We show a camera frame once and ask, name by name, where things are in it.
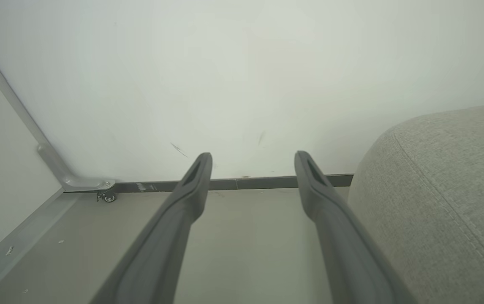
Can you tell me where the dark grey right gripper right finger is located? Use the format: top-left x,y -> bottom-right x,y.
294,151 -> 416,304

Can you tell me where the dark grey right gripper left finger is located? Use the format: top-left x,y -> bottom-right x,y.
91,152 -> 213,304

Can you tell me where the grey fabric sofa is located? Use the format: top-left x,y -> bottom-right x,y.
347,103 -> 484,304

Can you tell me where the black baseboard strip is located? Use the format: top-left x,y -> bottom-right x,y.
114,173 -> 354,193

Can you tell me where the grey metal corner bracket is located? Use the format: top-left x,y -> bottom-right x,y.
37,143 -> 116,193

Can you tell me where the grey metal partition frame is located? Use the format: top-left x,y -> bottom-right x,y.
0,29 -> 78,304

